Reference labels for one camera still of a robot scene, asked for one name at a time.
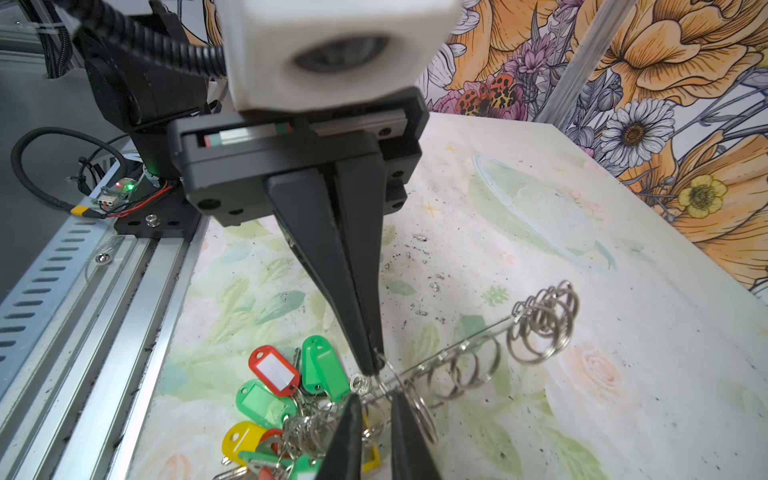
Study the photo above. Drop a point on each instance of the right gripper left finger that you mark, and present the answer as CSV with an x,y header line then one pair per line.
x,y
344,456

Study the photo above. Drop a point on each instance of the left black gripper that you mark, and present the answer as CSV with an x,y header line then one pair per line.
x,y
224,160

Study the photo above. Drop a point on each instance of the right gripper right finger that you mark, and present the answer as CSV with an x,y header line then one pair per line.
x,y
411,458

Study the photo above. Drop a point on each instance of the yellow key tag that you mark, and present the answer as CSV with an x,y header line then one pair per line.
x,y
242,437

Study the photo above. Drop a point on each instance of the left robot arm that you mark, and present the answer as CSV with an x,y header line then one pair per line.
x,y
145,72

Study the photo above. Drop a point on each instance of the green circuit board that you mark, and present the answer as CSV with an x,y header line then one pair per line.
x,y
116,194

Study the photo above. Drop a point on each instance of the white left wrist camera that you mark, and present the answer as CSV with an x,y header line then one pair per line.
x,y
298,56

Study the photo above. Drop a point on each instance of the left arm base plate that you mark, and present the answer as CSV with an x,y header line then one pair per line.
x,y
157,212

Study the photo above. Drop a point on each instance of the aluminium front rail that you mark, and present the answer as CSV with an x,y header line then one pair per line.
x,y
77,407

